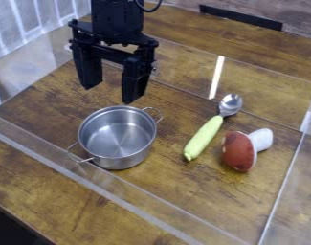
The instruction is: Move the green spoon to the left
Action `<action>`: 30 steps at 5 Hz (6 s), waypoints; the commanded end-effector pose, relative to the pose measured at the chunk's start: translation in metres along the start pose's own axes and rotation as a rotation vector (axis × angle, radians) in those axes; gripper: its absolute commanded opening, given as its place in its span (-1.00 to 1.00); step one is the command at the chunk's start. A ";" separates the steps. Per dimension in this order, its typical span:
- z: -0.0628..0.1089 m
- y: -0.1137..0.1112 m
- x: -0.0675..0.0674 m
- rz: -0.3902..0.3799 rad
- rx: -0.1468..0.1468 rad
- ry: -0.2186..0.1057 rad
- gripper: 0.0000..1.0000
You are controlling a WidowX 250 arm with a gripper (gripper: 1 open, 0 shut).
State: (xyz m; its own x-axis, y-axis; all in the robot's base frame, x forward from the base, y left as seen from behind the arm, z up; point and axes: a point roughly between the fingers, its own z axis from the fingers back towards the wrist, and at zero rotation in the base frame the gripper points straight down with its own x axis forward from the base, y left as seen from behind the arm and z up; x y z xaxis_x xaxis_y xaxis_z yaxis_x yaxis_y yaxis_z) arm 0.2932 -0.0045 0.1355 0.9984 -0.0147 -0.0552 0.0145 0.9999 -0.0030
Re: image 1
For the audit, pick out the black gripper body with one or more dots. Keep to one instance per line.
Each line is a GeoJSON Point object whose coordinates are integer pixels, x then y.
{"type": "Point", "coordinates": [112, 34]}

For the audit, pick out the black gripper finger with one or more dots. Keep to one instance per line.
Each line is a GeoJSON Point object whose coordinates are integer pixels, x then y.
{"type": "Point", "coordinates": [88, 66]}
{"type": "Point", "coordinates": [135, 76]}

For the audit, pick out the green handled metal spoon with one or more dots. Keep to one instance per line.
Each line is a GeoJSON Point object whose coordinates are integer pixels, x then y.
{"type": "Point", "coordinates": [228, 106]}

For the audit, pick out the small steel pot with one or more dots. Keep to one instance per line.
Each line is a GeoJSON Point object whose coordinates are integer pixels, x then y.
{"type": "Point", "coordinates": [115, 137]}

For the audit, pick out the plush brown mushroom toy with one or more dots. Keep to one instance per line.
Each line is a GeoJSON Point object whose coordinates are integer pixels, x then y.
{"type": "Point", "coordinates": [240, 148]}

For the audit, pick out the black bar on table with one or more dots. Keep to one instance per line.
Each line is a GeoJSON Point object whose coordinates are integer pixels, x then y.
{"type": "Point", "coordinates": [242, 17]}

